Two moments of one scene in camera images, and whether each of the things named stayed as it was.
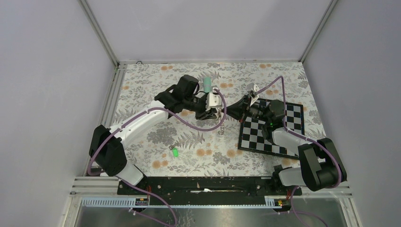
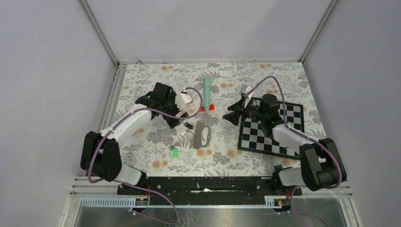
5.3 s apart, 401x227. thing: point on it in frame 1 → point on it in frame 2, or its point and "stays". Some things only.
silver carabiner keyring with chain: [220, 113] → [198, 143]
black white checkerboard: [251, 138] stays
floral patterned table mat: [180, 146] stays
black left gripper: [207, 115] → [172, 122]
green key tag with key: [175, 150] stays
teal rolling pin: [207, 84] stays
